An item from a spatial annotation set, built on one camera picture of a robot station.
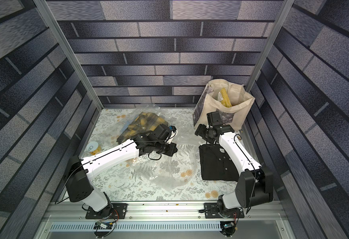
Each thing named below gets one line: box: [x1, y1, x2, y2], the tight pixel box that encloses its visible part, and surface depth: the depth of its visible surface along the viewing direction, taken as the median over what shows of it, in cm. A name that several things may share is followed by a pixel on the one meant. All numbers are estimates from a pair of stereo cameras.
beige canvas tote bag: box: [192, 79, 256, 131], surface depth 99 cm
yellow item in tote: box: [217, 87, 233, 108], surface depth 98 cm
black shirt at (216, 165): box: [198, 143, 240, 182], surface depth 90 cm
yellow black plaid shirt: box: [116, 111, 170, 144], surface depth 105 cm
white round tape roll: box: [86, 141, 99, 152], surface depth 93 cm
